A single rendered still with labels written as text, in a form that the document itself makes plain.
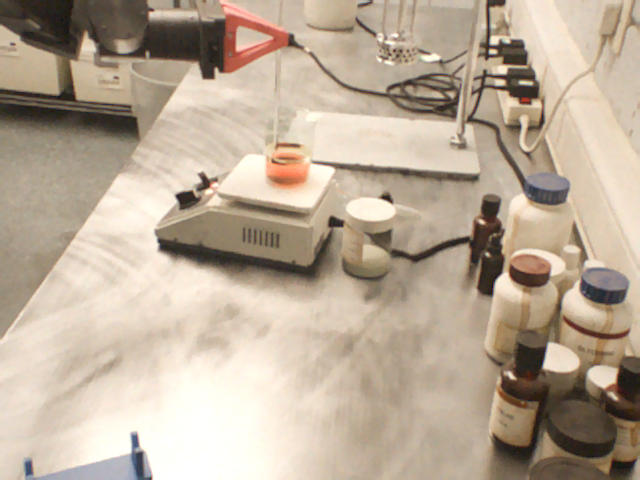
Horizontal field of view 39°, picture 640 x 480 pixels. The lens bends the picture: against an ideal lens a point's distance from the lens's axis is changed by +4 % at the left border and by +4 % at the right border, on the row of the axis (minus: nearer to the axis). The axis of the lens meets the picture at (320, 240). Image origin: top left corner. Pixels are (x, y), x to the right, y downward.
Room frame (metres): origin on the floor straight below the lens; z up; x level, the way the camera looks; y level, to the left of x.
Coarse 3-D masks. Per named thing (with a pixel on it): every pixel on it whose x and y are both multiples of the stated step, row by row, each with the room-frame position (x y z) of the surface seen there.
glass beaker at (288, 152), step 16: (272, 112) 0.98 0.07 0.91; (288, 112) 0.99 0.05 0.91; (304, 112) 0.98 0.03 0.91; (272, 128) 0.93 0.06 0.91; (288, 128) 0.93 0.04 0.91; (304, 128) 0.93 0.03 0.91; (272, 144) 0.93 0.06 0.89; (288, 144) 0.93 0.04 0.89; (304, 144) 0.94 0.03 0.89; (272, 160) 0.93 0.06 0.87; (288, 160) 0.93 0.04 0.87; (304, 160) 0.94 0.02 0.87; (272, 176) 0.93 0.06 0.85; (288, 176) 0.93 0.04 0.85; (304, 176) 0.94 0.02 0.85
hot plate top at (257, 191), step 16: (256, 160) 1.00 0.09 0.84; (240, 176) 0.95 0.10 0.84; (256, 176) 0.96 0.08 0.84; (320, 176) 0.97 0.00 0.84; (224, 192) 0.91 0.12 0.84; (240, 192) 0.91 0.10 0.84; (256, 192) 0.91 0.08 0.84; (272, 192) 0.92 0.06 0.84; (288, 192) 0.92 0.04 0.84; (304, 192) 0.92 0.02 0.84; (320, 192) 0.92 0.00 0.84; (288, 208) 0.89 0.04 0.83; (304, 208) 0.88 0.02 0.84
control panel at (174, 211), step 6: (222, 174) 1.03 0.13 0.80; (228, 174) 1.01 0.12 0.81; (222, 180) 0.99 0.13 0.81; (192, 186) 1.03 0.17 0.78; (216, 186) 0.98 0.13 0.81; (198, 192) 0.99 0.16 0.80; (204, 192) 0.97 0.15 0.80; (210, 192) 0.96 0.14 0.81; (204, 198) 0.95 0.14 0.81; (210, 198) 0.93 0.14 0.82; (198, 204) 0.93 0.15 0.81; (204, 204) 0.92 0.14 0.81; (174, 210) 0.95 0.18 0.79; (180, 210) 0.94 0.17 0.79; (186, 210) 0.93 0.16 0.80; (168, 216) 0.93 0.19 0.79; (174, 216) 0.92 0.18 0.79
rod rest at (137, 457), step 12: (132, 432) 0.56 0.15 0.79; (132, 444) 0.55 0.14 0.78; (120, 456) 0.56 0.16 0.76; (132, 456) 0.55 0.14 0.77; (144, 456) 0.56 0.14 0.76; (72, 468) 0.54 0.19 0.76; (84, 468) 0.54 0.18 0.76; (96, 468) 0.54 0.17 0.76; (108, 468) 0.54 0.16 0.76; (120, 468) 0.54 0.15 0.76; (132, 468) 0.54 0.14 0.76; (144, 468) 0.54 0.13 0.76
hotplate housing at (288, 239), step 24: (336, 192) 0.99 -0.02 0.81; (192, 216) 0.91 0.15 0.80; (216, 216) 0.90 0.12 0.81; (240, 216) 0.90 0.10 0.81; (264, 216) 0.89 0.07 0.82; (288, 216) 0.89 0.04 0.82; (312, 216) 0.90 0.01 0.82; (168, 240) 0.92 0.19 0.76; (192, 240) 0.91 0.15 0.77; (216, 240) 0.90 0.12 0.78; (240, 240) 0.90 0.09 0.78; (264, 240) 0.89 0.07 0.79; (288, 240) 0.88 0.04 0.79; (312, 240) 0.88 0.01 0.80; (288, 264) 0.88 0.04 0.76
